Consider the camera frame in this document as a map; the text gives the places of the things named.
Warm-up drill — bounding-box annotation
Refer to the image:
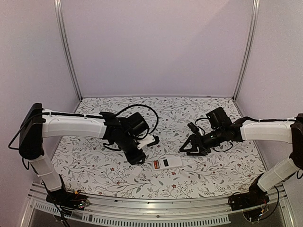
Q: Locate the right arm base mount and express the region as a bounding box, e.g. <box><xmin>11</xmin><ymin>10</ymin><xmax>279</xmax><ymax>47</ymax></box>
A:
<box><xmin>228</xmin><ymin>179</ymin><xmax>269</xmax><ymax>211</ymax></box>

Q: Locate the right aluminium frame post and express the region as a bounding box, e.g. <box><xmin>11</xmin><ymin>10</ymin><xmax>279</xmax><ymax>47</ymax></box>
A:
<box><xmin>232</xmin><ymin>0</ymin><xmax>260</xmax><ymax>101</ymax></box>

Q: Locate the white remote control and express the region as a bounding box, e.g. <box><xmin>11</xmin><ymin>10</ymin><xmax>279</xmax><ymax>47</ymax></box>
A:
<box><xmin>151</xmin><ymin>157</ymin><xmax>183</xmax><ymax>171</ymax></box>

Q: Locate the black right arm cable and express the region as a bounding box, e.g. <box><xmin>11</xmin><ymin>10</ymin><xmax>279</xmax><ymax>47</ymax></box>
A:
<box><xmin>194</xmin><ymin>117</ymin><xmax>210</xmax><ymax>128</ymax></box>

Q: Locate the floral patterned table mat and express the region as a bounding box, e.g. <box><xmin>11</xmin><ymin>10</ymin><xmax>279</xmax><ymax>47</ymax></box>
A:
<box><xmin>52</xmin><ymin>97</ymin><xmax>265</xmax><ymax>199</ymax></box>

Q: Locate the aluminium front rail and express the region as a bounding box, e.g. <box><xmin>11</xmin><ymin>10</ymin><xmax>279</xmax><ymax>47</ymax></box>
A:
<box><xmin>20</xmin><ymin>183</ymin><xmax>296</xmax><ymax>227</ymax></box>

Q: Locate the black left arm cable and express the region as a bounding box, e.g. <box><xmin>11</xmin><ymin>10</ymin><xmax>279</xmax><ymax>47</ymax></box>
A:
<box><xmin>115</xmin><ymin>104</ymin><xmax>159</xmax><ymax>140</ymax></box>

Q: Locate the left aluminium frame post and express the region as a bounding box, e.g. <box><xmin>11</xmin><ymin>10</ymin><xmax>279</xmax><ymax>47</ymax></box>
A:
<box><xmin>54</xmin><ymin>0</ymin><xmax>83</xmax><ymax>101</ymax></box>

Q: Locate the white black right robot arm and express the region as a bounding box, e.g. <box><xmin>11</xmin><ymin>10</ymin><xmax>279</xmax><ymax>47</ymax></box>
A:
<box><xmin>179</xmin><ymin>107</ymin><xmax>303</xmax><ymax>206</ymax></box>

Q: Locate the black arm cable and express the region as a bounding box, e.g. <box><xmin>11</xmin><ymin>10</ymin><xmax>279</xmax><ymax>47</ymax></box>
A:
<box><xmin>115</xmin><ymin>104</ymin><xmax>159</xmax><ymax>140</ymax></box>
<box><xmin>194</xmin><ymin>117</ymin><xmax>210</xmax><ymax>128</ymax></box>

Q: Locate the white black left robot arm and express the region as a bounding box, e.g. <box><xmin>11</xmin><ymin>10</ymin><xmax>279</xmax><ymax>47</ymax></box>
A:
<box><xmin>13</xmin><ymin>103</ymin><xmax>155</xmax><ymax>205</ymax></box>

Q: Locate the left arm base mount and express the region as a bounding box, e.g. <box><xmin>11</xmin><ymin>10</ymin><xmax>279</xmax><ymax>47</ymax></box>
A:
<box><xmin>44</xmin><ymin>175</ymin><xmax>90</xmax><ymax>210</ymax></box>

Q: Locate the aluminium frame post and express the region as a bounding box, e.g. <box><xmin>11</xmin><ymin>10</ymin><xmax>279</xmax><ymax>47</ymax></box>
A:
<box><xmin>54</xmin><ymin>0</ymin><xmax>83</xmax><ymax>101</ymax></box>
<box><xmin>232</xmin><ymin>0</ymin><xmax>260</xmax><ymax>101</ymax></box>

